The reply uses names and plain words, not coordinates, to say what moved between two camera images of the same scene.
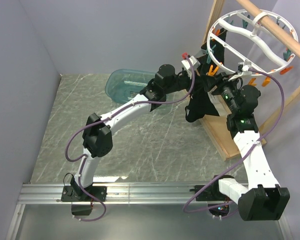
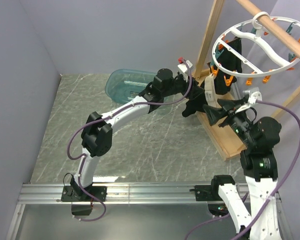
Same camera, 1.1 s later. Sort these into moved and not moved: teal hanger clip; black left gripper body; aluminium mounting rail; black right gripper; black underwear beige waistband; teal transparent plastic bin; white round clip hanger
Moved: teal hanger clip; black right gripper; white round clip hanger; black underwear beige waistband
Not moved: black left gripper body; aluminium mounting rail; teal transparent plastic bin
